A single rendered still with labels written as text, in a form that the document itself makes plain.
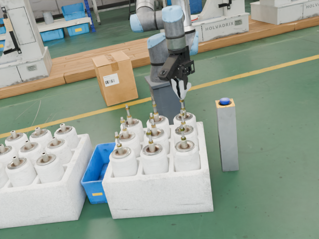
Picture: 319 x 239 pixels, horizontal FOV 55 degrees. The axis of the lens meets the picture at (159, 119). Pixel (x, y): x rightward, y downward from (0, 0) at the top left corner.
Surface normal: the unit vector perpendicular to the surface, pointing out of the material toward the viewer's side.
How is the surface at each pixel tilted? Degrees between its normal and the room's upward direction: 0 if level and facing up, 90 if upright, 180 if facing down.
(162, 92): 90
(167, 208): 90
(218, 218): 0
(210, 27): 90
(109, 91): 89
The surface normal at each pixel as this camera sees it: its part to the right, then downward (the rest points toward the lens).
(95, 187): -0.04, 0.49
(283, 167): -0.16, -0.88
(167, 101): 0.25, 0.40
